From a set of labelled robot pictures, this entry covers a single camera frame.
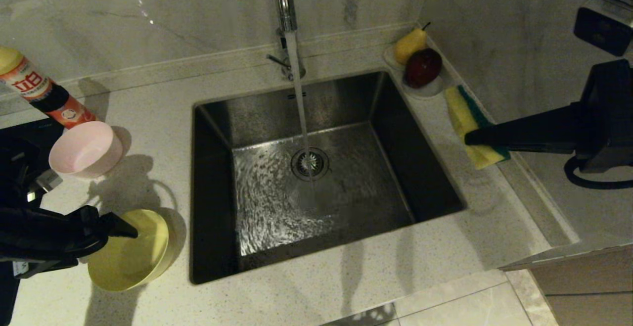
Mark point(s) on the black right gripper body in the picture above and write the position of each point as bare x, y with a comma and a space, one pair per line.
610, 118

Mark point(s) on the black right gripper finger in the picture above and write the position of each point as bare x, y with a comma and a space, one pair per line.
529, 130

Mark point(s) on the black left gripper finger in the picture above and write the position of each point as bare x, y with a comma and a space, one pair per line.
118, 227

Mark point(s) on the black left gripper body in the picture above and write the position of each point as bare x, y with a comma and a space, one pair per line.
49, 234

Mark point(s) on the green and yellow sponge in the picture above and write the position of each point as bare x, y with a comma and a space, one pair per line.
462, 113

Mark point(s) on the pink plastic bowl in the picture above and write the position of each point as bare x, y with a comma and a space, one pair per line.
84, 150

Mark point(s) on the dish soap bottle orange label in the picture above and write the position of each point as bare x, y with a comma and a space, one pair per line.
49, 98

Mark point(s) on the stainless steel sink basin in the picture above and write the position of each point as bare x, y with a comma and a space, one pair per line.
395, 177

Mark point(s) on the yellow plastic bowl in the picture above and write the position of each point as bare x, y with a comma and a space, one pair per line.
138, 256

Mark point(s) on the black glass cooktop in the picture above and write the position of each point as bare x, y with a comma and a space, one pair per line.
7, 296

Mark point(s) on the small white dish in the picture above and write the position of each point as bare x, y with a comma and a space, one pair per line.
425, 92

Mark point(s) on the dark red apple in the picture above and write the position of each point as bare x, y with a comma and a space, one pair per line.
421, 68

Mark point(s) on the yellow pear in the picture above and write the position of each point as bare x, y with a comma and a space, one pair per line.
409, 45

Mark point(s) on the wood tone cabinet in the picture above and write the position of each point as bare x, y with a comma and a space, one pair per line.
593, 296

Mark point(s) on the round metal drain strainer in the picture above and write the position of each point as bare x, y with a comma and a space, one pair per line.
316, 165

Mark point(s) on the running water stream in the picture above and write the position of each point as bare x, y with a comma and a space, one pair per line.
299, 98

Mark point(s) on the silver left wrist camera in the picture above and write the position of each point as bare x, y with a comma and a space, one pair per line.
47, 182

